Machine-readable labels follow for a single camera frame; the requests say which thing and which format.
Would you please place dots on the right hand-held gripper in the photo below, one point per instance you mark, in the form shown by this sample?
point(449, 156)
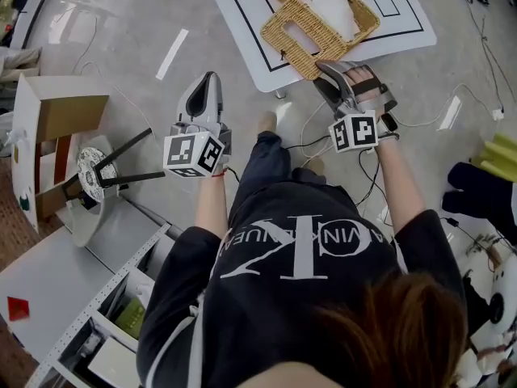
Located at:
point(361, 132)

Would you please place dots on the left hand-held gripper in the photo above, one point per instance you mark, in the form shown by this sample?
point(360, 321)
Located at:
point(183, 152)

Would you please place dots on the woven wicker basket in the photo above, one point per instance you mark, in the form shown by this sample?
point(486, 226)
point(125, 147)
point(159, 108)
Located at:
point(315, 61)

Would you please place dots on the person's left forearm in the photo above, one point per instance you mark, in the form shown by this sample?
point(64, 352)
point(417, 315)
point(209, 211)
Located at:
point(210, 208)

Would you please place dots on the person's right forearm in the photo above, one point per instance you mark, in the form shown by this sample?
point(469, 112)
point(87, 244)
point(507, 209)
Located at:
point(400, 184)

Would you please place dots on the person's right hand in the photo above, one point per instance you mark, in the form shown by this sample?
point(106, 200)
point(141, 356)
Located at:
point(363, 73)

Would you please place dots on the black wristwatch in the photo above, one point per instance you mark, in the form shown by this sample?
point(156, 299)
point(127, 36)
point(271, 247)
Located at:
point(389, 123)

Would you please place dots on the person's left shoe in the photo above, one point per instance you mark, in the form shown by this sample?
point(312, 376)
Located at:
point(267, 121)

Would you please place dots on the person's shoe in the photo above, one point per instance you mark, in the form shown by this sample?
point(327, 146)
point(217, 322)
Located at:
point(314, 166)
point(267, 121)

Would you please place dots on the person's right shoe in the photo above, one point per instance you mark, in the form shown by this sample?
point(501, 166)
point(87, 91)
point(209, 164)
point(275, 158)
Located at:
point(314, 166)

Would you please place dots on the person's dark trousers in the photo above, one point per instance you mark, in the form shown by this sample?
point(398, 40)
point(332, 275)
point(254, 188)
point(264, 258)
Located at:
point(262, 168)

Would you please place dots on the white table with black lines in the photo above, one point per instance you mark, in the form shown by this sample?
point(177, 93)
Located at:
point(408, 10)

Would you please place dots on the patterned stool with black legs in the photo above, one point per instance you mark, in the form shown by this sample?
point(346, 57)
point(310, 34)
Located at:
point(97, 172)

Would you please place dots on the white cabinet with brown panels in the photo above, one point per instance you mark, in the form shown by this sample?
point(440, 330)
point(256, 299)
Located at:
point(72, 115)

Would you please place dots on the white curved plastic seat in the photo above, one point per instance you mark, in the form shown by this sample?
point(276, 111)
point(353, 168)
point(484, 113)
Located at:
point(87, 224)

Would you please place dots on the black garment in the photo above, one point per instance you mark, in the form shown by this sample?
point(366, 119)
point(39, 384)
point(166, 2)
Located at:
point(476, 192)

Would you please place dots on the lime green folded mat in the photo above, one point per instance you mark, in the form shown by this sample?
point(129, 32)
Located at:
point(498, 156)

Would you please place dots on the beige fabric bundle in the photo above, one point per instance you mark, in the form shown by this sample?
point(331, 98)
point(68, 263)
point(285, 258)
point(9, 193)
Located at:
point(18, 63)

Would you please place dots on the curved white counter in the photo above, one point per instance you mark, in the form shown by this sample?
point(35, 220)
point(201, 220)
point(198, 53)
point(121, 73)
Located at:
point(24, 10)

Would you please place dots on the person's black printed t-shirt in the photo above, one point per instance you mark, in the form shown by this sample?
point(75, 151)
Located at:
point(262, 297)

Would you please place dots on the grey metal shelf rack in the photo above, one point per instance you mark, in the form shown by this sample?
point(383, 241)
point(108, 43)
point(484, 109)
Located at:
point(60, 265)

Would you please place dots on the red triangular object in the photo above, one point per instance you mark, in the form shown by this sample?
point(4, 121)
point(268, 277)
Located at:
point(18, 309)

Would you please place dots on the white wall charger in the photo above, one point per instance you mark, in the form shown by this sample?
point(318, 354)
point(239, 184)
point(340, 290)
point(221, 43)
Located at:
point(498, 114)

